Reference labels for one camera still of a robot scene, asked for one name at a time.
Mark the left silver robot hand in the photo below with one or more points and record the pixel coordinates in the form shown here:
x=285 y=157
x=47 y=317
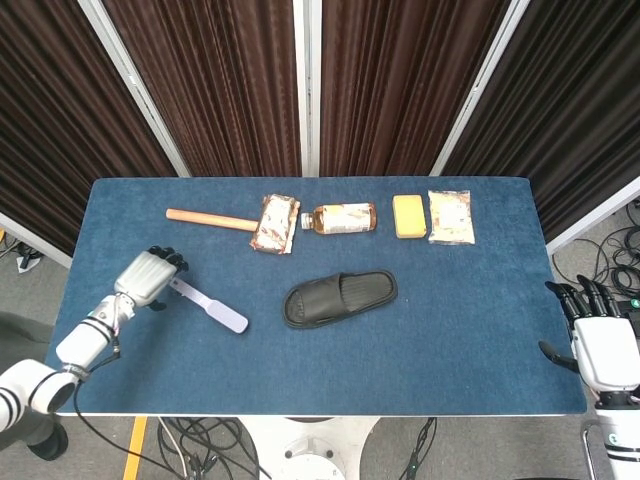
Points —
x=145 y=277

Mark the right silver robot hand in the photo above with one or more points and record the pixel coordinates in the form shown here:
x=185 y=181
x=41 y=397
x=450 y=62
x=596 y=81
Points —
x=605 y=350

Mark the lavender cleaning brush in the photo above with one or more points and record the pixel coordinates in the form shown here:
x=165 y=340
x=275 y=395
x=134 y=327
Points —
x=225 y=315

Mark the black slipper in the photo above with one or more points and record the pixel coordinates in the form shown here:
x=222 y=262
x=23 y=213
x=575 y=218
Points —
x=325 y=300

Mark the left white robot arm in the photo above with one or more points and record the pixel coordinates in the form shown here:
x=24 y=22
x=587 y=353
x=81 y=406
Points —
x=80 y=341

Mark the small blue white floor item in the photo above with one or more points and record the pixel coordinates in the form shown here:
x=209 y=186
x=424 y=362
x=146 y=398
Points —
x=29 y=261

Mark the brown white snack packet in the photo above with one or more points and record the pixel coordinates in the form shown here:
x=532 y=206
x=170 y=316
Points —
x=274 y=225

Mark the yellow floor tape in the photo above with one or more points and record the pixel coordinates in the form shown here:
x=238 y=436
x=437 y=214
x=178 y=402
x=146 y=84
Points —
x=135 y=447

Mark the brown fabric partition panel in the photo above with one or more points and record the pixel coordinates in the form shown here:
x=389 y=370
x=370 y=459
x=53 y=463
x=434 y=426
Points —
x=575 y=125
x=400 y=90
x=215 y=90
x=60 y=125

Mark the clear snack bag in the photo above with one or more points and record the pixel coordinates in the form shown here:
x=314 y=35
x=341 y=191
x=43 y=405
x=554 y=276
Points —
x=451 y=217

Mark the blue table mat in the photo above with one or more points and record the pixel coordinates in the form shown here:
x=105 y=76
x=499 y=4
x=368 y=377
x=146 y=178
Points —
x=400 y=365

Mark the amber tea bottle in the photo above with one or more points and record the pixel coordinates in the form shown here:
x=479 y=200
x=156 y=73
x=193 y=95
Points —
x=345 y=218

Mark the yellow sponge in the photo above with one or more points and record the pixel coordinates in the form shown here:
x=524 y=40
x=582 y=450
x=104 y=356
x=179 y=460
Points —
x=410 y=216

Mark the white table base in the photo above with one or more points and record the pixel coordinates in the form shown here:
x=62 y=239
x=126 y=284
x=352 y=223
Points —
x=310 y=450

